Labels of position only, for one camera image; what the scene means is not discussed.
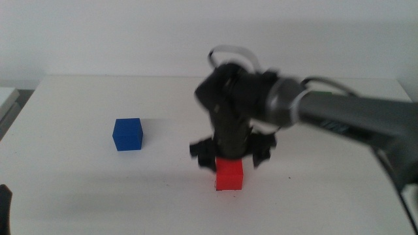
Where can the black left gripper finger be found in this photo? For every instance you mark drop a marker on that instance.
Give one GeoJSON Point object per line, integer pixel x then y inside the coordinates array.
{"type": "Point", "coordinates": [5, 209]}

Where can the white side table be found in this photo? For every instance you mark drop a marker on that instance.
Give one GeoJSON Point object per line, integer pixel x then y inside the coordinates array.
{"type": "Point", "coordinates": [7, 104]}

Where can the red cube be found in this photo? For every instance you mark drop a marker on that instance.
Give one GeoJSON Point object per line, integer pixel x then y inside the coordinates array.
{"type": "Point", "coordinates": [229, 176]}

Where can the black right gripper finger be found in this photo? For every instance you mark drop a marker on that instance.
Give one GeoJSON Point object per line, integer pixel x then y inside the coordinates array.
{"type": "Point", "coordinates": [204, 155]}
{"type": "Point", "coordinates": [263, 150]}

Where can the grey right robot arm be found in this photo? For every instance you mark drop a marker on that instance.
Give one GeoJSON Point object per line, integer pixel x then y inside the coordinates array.
{"type": "Point", "coordinates": [359, 114]}

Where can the blue cube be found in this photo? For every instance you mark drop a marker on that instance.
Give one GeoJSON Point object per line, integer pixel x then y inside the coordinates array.
{"type": "Point", "coordinates": [128, 135]}

